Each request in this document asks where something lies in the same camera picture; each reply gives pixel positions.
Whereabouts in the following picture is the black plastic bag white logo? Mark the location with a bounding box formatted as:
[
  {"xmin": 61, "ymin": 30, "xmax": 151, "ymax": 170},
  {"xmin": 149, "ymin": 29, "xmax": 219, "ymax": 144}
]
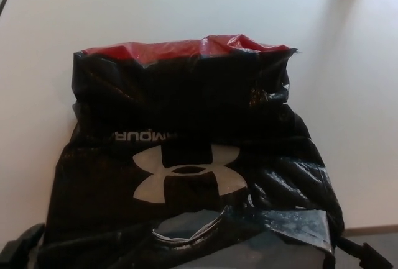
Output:
[{"xmin": 40, "ymin": 34, "xmax": 346, "ymax": 269}]

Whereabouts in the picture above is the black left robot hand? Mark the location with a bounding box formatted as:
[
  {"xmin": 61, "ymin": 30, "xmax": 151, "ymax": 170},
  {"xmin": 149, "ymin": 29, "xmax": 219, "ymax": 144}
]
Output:
[{"xmin": 0, "ymin": 222, "xmax": 46, "ymax": 269}]

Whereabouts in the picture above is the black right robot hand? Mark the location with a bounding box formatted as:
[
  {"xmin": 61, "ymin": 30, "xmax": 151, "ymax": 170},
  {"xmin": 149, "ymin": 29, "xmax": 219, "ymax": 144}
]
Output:
[{"xmin": 335, "ymin": 237, "xmax": 393, "ymax": 269}]

